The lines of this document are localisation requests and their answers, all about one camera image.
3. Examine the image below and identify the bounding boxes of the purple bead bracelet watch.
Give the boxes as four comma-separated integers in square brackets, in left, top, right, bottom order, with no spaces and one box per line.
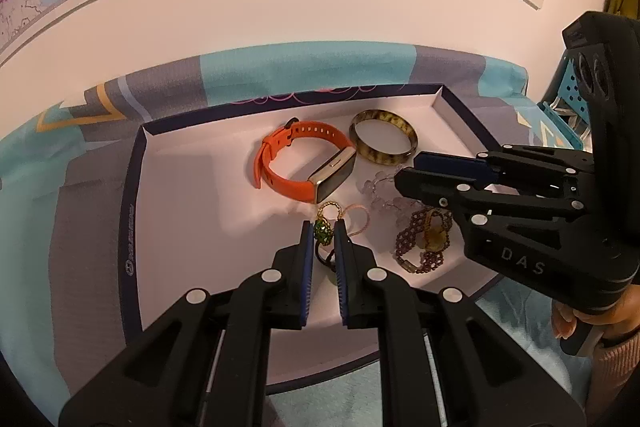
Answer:
[395,206,453,274]

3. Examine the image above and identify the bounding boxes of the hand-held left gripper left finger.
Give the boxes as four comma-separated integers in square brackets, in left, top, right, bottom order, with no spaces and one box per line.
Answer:
[57,219,317,427]

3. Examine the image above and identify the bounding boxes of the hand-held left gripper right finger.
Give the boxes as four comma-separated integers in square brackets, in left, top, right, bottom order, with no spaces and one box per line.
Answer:
[332,219,588,427]

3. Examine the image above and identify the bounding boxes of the teal grey printed tablecloth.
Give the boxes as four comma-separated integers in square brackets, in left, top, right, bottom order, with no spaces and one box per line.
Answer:
[0,41,596,427]

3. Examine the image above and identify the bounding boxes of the clear crystal bead bracelet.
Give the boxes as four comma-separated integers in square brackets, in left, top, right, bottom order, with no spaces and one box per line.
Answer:
[357,169,426,228]

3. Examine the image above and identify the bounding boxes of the blue pegboard cart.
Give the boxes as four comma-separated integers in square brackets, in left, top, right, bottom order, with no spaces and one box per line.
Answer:
[539,49,596,152]

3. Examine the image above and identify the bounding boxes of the green beaded ring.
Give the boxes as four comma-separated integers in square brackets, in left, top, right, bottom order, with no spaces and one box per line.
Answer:
[312,201,346,268]

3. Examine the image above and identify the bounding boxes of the person's right forearm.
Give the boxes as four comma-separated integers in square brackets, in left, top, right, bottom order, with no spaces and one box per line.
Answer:
[587,327,640,427]

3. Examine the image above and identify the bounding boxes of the tortoiseshell bangle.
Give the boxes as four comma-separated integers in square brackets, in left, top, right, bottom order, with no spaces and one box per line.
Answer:
[348,108,418,166]

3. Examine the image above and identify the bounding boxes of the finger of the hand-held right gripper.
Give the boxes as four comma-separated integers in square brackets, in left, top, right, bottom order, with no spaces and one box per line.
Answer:
[414,146,594,196]
[394,169,587,234]

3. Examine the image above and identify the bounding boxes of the orange smart watch band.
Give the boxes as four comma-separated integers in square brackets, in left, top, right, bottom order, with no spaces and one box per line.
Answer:
[254,118,358,205]

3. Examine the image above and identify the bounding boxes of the white navy-rimmed box tray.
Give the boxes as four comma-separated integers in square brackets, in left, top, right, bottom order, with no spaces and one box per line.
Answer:
[119,83,506,395]

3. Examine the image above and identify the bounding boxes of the person's right hand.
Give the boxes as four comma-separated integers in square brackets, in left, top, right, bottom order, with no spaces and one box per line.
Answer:
[551,284,640,349]

